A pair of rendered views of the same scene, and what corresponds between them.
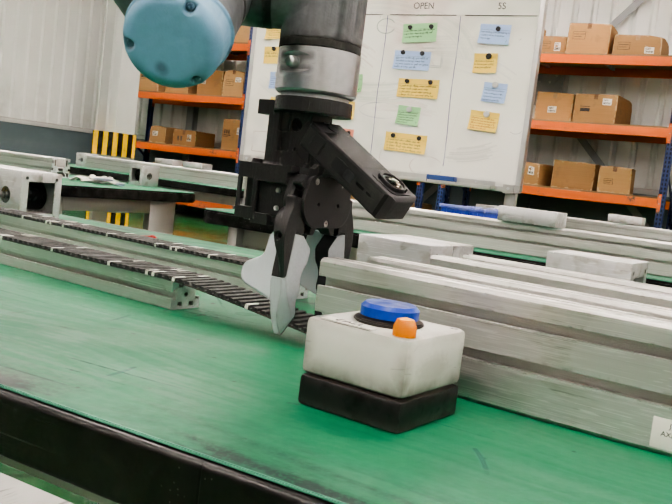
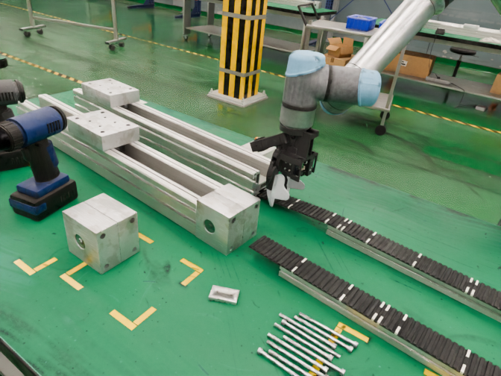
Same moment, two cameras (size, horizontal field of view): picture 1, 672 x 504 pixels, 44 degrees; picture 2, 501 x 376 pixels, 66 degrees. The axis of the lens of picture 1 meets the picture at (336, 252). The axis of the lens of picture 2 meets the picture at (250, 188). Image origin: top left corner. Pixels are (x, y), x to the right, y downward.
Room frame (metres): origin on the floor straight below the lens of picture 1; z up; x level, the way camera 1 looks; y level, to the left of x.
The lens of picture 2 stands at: (1.58, -0.04, 1.30)
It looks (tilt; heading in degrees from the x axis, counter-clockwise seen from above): 30 degrees down; 181
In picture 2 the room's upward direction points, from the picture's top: 6 degrees clockwise
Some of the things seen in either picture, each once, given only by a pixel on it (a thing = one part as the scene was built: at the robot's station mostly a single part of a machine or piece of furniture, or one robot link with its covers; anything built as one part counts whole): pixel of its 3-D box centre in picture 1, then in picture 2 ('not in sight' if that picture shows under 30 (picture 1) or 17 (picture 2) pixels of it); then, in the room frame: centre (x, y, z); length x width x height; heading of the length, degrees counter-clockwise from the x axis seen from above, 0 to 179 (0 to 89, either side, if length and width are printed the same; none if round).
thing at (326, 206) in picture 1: (300, 165); (294, 150); (0.77, 0.04, 0.94); 0.09 x 0.08 x 0.12; 55
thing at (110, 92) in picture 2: not in sight; (110, 95); (0.36, -0.55, 0.87); 0.16 x 0.11 x 0.07; 55
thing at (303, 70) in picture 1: (315, 77); (297, 115); (0.76, 0.04, 1.02); 0.08 x 0.08 x 0.05
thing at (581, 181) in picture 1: (560, 150); not in sight; (10.55, -2.66, 1.58); 2.83 x 0.98 x 3.15; 60
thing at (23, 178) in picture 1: (18, 194); not in sight; (1.55, 0.60, 0.83); 0.11 x 0.10 x 0.10; 148
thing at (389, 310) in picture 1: (389, 316); not in sight; (0.56, -0.04, 0.84); 0.04 x 0.04 x 0.02
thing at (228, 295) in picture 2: not in sight; (224, 295); (1.09, -0.07, 0.78); 0.05 x 0.03 x 0.01; 84
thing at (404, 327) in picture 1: (405, 326); not in sight; (0.51, -0.05, 0.85); 0.01 x 0.01 x 0.01
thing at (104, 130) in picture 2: not in sight; (104, 133); (0.66, -0.45, 0.87); 0.16 x 0.11 x 0.07; 55
